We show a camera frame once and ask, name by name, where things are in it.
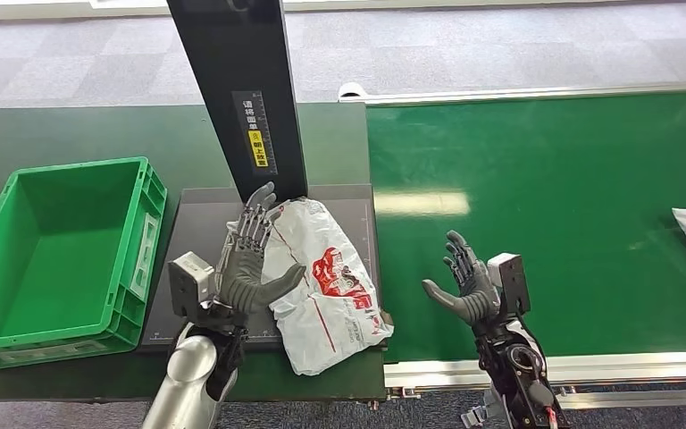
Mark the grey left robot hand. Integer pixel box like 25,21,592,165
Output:
214,181,308,316

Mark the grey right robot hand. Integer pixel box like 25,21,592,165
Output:
421,230,502,327

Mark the green conveyor belt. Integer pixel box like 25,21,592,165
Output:
366,88,686,364

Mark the black yellow column label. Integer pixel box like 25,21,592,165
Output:
230,89,279,178

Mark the green plastic crate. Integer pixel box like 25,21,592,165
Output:
0,156,169,372

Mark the black scanner column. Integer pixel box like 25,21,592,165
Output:
165,0,309,206

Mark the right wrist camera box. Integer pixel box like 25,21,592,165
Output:
487,252,531,318

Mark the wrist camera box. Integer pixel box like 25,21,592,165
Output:
487,252,531,318
167,251,218,322

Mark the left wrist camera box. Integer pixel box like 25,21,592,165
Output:
167,251,218,322

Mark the black scanner base plate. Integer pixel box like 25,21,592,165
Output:
137,183,387,355

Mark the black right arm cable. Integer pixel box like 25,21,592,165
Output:
517,314,548,368

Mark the grey conveyor leg bracket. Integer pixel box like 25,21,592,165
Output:
460,387,510,429

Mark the aluminium conveyor frame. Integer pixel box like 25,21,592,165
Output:
337,80,686,413

